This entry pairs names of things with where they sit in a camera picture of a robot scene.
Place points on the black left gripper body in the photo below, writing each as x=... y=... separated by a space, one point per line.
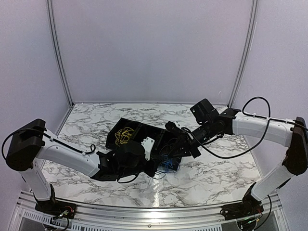
x=150 y=172

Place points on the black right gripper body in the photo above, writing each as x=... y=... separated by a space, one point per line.
x=192 y=148

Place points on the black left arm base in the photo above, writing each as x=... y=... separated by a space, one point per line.
x=58 y=209

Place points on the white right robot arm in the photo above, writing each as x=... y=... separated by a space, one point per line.
x=292 y=134

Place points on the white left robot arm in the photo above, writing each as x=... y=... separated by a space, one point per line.
x=34 y=141

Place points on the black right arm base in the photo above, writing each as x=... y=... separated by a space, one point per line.
x=247 y=207

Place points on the black right storage bin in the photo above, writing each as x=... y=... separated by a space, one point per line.
x=167 y=152

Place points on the black storage bin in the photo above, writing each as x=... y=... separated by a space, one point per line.
x=123 y=131
x=167 y=152

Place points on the black left storage bin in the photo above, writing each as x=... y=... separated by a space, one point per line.
x=123 y=131

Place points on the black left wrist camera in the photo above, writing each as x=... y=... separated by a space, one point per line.
x=148 y=144

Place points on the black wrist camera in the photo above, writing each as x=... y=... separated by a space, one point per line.
x=148 y=144
x=204 y=112

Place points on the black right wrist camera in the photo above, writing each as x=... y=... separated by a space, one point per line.
x=204 y=112

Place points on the aluminium front table rail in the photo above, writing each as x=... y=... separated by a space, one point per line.
x=91 y=217

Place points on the aluminium right corner post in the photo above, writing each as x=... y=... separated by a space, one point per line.
x=246 y=50

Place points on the aluminium corner post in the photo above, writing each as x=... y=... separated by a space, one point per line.
x=246 y=50
x=57 y=52

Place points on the aluminium left corner post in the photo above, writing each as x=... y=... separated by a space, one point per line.
x=57 y=52

